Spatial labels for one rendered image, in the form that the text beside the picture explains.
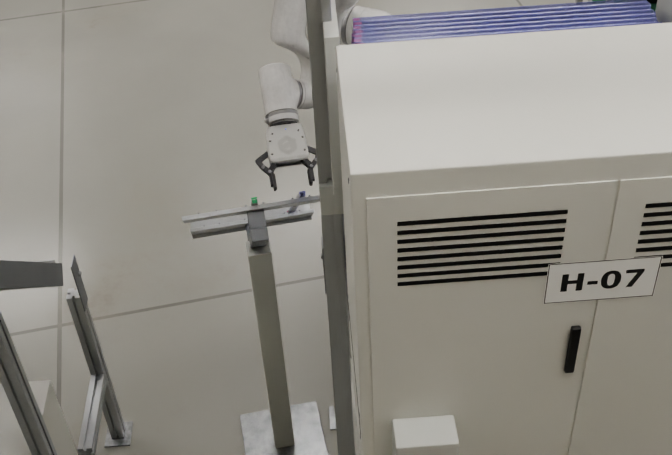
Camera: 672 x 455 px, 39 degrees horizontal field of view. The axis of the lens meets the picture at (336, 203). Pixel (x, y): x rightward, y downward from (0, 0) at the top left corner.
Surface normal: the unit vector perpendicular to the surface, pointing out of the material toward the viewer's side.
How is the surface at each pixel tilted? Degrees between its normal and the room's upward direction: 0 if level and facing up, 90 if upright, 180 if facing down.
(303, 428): 0
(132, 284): 0
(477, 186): 90
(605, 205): 90
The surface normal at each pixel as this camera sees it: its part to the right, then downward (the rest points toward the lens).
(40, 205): -0.04, -0.77
